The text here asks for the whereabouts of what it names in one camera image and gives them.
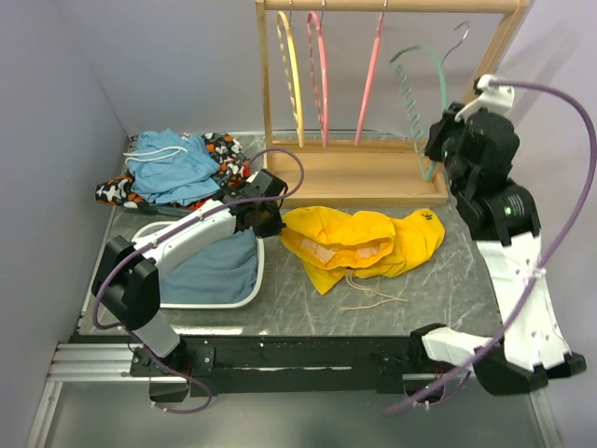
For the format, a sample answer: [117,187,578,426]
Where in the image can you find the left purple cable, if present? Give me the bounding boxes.
[90,147,306,415]

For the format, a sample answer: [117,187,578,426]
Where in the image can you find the purple cable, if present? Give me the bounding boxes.
[90,147,306,415]
[382,78,597,416]

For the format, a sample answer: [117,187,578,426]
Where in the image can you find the yellow hanger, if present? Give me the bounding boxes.
[275,11,305,147]

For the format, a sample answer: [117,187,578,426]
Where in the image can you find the pink hanger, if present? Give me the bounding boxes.
[307,11,329,147]
[354,12,384,146]

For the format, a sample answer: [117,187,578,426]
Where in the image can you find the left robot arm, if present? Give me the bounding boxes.
[91,169,288,375]

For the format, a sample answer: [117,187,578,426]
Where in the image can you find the light blue shorts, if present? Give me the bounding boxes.
[125,129,219,205]

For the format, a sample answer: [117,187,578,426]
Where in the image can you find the pink hanger left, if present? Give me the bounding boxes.
[307,11,329,147]

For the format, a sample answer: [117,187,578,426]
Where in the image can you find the white laundry basket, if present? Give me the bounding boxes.
[145,213,265,309]

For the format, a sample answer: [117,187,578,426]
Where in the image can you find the green hanger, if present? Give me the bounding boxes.
[389,21,470,182]

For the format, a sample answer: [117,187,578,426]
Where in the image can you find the blue cloth in basket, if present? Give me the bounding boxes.
[160,231,258,305]

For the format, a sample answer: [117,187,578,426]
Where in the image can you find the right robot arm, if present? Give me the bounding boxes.
[408,103,587,396]

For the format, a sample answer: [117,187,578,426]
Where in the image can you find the pink hanger right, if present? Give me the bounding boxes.
[354,12,384,146]

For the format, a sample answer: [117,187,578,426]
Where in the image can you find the patterned black orange shorts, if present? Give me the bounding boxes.
[94,133,251,210]

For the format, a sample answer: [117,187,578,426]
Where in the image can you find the aluminium rail frame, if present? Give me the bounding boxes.
[22,339,561,448]

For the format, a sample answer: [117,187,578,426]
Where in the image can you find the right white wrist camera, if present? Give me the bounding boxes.
[455,74,515,122]

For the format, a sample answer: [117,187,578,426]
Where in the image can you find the yellow shorts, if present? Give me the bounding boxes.
[281,206,446,295]

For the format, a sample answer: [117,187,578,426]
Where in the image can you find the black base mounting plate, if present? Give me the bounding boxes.
[130,336,448,404]

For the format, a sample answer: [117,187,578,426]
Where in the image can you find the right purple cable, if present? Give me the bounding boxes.
[382,78,597,416]

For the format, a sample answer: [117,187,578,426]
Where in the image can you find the wooden hanger rack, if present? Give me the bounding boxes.
[256,1,530,207]

